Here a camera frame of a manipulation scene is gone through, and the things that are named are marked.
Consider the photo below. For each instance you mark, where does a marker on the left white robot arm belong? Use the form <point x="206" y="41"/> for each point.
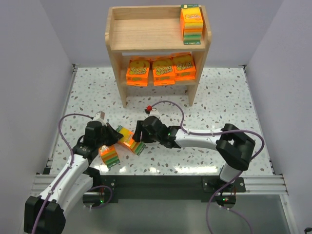
<point x="45" y="213"/>

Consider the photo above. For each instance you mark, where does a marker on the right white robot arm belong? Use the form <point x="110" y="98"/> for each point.
<point x="234" y="146"/>

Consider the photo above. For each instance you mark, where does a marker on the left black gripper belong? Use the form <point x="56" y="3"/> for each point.
<point x="110" y="133"/>

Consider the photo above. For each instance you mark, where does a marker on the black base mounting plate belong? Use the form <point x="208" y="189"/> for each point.
<point x="149" y="193"/>

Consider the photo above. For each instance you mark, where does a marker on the aluminium frame rail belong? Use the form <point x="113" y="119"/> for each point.
<point x="247" y="184"/>

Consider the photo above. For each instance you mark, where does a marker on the orange Scrub Daddy box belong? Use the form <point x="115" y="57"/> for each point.
<point x="163" y="70"/>
<point x="138" y="71"/>
<point x="184" y="66"/>

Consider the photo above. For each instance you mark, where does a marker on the Sponge Daddy sponge pack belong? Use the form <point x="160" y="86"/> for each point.
<point x="127" y="141"/>
<point x="109" y="156"/>
<point x="191" y="23"/>

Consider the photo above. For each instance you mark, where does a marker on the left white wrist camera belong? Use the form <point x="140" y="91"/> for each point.
<point x="99" y="116"/>

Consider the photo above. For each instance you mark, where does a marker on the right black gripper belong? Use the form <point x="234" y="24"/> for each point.
<point x="139" y="130"/>

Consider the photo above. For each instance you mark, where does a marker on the wooden two-tier shelf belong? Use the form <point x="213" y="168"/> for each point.
<point x="154" y="30"/>

